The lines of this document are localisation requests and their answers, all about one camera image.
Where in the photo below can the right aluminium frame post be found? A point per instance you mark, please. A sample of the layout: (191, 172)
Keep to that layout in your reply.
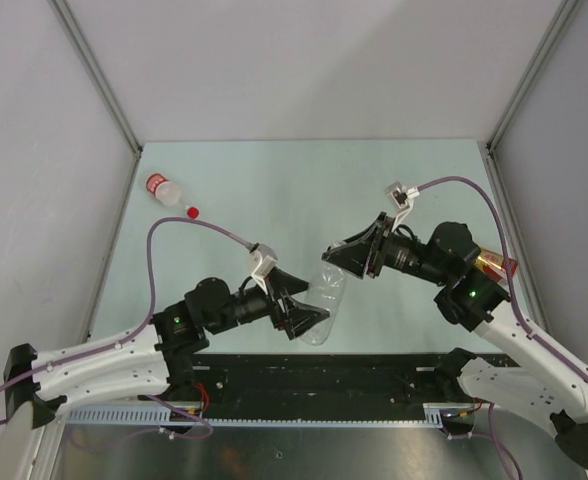
(552, 37)

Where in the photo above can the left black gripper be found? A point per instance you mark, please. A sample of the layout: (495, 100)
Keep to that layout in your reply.
(296, 318)

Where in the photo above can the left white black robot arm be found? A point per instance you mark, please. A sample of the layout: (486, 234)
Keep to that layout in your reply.
(153, 359)

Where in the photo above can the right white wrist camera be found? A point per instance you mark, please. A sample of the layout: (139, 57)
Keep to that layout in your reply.
(402, 198)

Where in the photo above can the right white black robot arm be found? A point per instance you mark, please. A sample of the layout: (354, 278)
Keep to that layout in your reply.
(549, 387)

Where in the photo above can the clear plastic water bottle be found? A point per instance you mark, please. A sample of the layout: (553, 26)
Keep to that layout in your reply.
(325, 291)

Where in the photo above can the grey slotted cable duct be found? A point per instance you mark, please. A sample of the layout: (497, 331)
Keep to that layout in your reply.
(154, 415)

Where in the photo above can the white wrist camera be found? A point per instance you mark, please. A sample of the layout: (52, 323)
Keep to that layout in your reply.
(261, 261)
(402, 198)

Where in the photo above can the yellow red tea bottle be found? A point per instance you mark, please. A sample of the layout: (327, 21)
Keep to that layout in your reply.
(496, 266)

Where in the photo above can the left aluminium frame post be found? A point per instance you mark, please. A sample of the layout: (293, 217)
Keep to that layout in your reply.
(88, 59)

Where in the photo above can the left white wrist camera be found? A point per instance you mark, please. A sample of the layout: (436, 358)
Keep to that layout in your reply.
(261, 261)

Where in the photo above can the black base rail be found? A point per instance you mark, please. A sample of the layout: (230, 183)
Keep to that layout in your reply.
(332, 387)

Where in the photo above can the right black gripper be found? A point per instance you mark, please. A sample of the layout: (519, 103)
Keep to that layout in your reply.
(352, 254)

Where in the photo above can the red label plastic bottle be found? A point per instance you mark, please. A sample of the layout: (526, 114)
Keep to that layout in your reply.
(170, 195)

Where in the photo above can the aluminium frame post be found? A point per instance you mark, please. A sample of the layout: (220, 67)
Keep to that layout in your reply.
(88, 59)
(552, 37)

